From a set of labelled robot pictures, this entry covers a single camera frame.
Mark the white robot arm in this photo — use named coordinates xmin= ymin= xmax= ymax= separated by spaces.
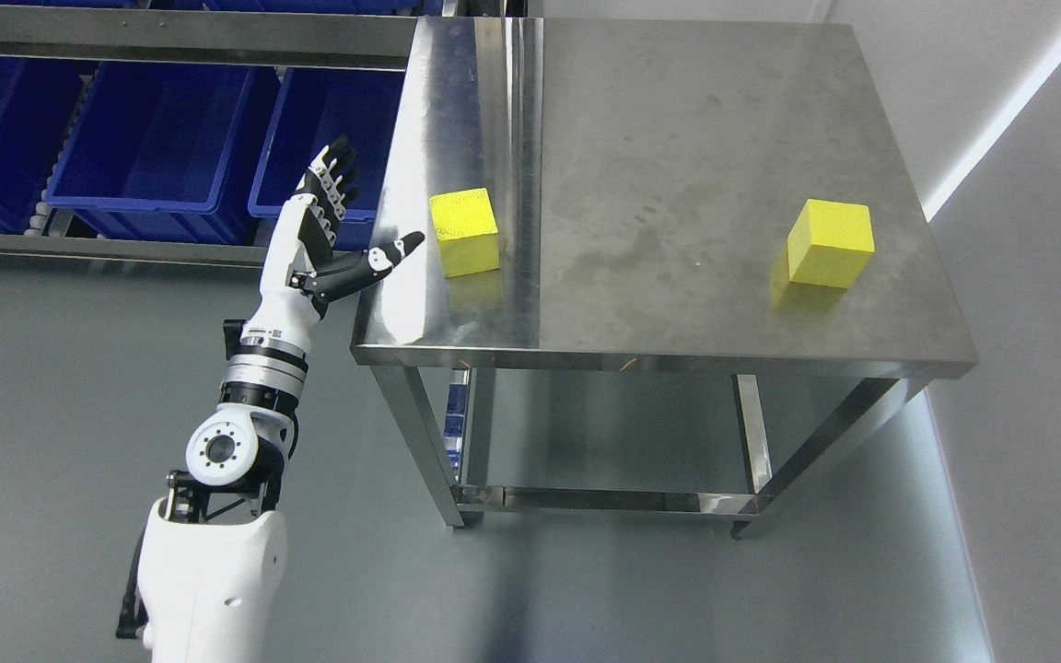
xmin=115 ymin=314 xmax=311 ymax=662

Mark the yellow foam block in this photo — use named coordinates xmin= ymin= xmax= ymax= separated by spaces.
xmin=428 ymin=188 xmax=500 ymax=278
xmin=785 ymin=200 xmax=876 ymax=289

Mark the blue bin middle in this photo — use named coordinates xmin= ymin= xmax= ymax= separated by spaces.
xmin=48 ymin=62 xmax=281 ymax=245

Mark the metal shelf rack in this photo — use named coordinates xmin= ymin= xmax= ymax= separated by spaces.
xmin=0 ymin=6 xmax=420 ymax=269

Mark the blue bin right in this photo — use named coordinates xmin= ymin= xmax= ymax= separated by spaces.
xmin=247 ymin=68 xmax=404 ymax=251

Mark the stainless steel table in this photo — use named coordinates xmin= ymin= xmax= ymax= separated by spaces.
xmin=351 ymin=17 xmax=977 ymax=538

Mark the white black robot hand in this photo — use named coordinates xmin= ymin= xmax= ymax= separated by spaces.
xmin=241 ymin=135 xmax=427 ymax=347

